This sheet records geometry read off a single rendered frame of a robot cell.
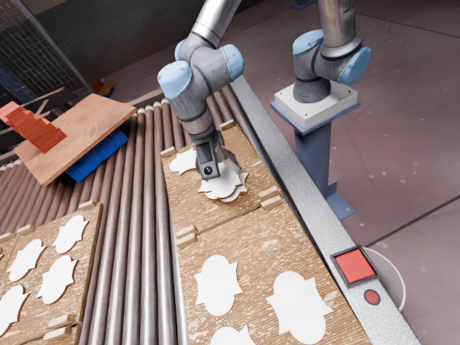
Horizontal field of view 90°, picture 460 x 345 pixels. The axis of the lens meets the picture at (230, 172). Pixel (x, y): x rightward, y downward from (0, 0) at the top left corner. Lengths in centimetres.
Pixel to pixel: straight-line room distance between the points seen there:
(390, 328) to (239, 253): 34
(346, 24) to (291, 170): 43
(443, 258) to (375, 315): 117
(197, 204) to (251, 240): 22
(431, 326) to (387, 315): 100
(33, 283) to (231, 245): 66
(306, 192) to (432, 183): 137
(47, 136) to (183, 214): 80
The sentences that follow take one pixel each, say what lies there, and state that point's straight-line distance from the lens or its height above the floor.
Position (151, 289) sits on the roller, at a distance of 75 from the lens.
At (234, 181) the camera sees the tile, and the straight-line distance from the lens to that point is 70.
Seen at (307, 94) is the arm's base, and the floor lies 96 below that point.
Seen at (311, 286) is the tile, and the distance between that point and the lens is 59.
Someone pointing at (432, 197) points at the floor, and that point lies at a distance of 194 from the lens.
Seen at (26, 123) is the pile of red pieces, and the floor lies 118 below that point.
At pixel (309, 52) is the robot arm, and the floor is 112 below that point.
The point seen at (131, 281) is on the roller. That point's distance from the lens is 79.
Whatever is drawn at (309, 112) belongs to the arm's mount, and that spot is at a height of 92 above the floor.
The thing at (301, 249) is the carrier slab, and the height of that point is 94.
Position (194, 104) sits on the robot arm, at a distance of 53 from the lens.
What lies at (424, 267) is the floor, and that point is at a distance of 170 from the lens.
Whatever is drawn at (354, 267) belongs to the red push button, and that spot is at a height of 93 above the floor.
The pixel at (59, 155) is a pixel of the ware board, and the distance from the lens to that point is 125.
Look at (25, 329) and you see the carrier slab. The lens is 97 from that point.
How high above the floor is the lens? 152
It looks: 47 degrees down
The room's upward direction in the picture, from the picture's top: 24 degrees counter-clockwise
